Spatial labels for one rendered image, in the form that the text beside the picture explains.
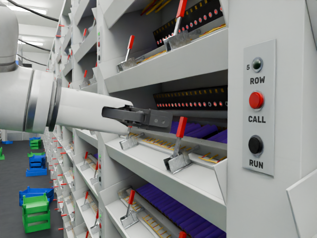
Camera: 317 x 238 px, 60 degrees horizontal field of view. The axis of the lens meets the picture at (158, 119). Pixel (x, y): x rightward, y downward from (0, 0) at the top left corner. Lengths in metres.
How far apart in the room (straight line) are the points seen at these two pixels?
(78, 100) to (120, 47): 0.57
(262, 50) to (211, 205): 0.20
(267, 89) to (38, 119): 0.26
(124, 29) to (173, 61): 0.50
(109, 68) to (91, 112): 0.53
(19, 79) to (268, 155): 0.29
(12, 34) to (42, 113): 0.09
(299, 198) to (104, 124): 0.24
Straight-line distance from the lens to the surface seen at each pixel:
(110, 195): 0.92
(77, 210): 1.67
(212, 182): 0.39
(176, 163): 0.46
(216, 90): 0.59
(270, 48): 0.27
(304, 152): 0.25
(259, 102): 0.27
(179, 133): 0.46
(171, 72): 0.46
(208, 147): 0.46
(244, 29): 0.31
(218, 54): 0.35
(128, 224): 0.76
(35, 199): 2.98
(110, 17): 0.86
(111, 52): 0.90
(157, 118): 0.41
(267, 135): 0.27
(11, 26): 0.36
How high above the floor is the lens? 1.06
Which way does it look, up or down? 2 degrees down
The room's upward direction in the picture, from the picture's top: straight up
